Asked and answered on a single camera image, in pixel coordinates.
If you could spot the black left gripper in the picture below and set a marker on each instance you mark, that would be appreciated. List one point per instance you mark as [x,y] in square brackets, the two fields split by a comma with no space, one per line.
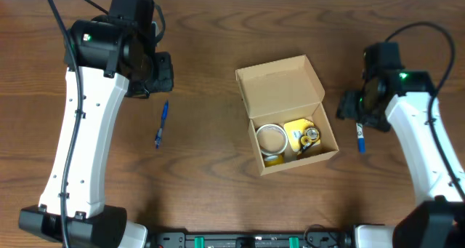
[160,74]

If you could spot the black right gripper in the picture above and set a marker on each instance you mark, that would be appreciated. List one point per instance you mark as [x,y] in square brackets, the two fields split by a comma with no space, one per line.
[350,108]

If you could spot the blue white marker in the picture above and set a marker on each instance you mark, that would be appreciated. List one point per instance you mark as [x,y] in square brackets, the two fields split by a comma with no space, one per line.
[360,138]

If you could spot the cardboard box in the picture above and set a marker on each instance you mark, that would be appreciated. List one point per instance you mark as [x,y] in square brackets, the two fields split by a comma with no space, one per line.
[279,92]

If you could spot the large white tape roll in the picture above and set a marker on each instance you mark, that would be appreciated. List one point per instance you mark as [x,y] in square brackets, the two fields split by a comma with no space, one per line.
[272,139]

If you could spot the small yellow tape roll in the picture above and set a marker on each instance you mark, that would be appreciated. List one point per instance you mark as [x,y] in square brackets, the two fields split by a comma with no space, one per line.
[273,160]

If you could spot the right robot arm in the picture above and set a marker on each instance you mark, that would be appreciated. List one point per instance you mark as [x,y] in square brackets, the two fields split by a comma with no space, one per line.
[402,101]

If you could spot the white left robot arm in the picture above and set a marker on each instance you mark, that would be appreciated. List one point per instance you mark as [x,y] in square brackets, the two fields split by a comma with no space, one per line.
[108,59]

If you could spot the blue ballpoint pen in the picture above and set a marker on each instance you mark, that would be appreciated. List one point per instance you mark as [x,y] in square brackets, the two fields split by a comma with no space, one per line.
[158,136]

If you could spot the yellow sticky note pad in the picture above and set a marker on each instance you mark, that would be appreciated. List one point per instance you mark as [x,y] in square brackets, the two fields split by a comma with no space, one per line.
[295,129]

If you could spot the black mounting rail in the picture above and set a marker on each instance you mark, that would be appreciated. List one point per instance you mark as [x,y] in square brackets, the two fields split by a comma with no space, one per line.
[315,236]

